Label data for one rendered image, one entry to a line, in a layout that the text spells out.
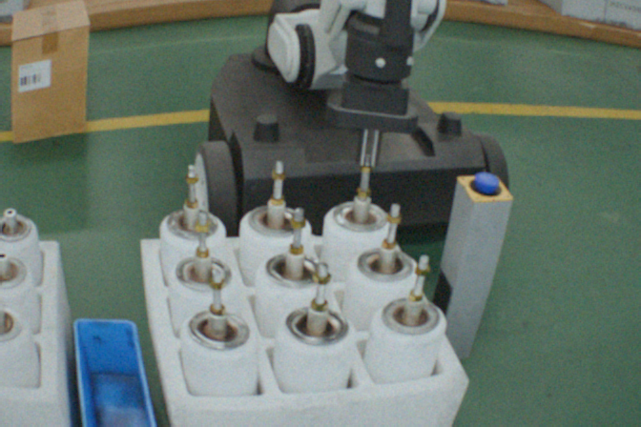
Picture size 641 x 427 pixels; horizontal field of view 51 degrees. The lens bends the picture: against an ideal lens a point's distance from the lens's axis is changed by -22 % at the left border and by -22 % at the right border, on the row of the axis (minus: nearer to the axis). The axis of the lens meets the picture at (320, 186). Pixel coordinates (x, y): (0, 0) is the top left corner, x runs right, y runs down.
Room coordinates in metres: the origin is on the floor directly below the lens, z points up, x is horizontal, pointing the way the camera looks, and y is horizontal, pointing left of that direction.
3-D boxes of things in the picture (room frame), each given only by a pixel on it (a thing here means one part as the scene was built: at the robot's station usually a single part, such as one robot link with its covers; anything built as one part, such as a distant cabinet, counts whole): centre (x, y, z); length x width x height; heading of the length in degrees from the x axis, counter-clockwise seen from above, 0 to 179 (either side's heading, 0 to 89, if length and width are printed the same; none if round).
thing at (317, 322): (0.77, -0.01, 0.26); 0.02 x 0.02 x 0.03
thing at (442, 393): (0.88, 0.02, 0.09); 0.39 x 0.39 x 0.18; 16
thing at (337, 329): (0.77, -0.01, 0.25); 0.08 x 0.08 x 0.01
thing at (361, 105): (1.02, -0.06, 0.46); 0.13 x 0.10 x 0.12; 90
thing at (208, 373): (0.73, 0.10, 0.16); 0.10 x 0.10 x 0.18
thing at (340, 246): (1.03, -0.06, 0.16); 0.10 x 0.10 x 0.18
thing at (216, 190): (1.30, 0.18, 0.10); 0.20 x 0.05 x 0.20; 19
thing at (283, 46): (1.64, 0.02, 0.28); 0.21 x 0.20 x 0.13; 19
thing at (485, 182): (1.03, -0.24, 0.32); 0.04 x 0.04 x 0.02
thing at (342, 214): (1.03, -0.06, 0.25); 0.08 x 0.08 x 0.01
